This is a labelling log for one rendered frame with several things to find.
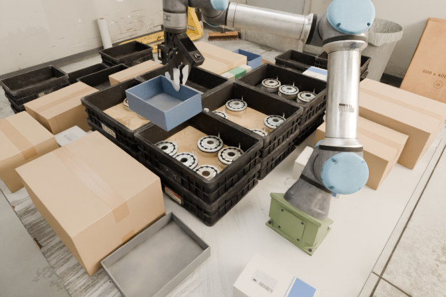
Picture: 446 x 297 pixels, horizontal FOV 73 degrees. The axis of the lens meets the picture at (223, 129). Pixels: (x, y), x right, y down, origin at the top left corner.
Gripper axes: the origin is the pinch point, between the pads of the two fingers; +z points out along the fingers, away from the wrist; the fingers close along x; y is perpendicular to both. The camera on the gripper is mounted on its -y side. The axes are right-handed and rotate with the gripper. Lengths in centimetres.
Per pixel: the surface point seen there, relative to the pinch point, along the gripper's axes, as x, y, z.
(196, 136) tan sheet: -13.3, 5.8, 28.0
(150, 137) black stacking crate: 4.5, 12.9, 24.7
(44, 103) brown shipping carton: 23, 75, 28
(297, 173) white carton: -35, -33, 36
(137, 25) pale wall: -190, 333, 68
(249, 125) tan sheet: -35.3, -5.6, 25.8
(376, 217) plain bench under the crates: -39, -65, 39
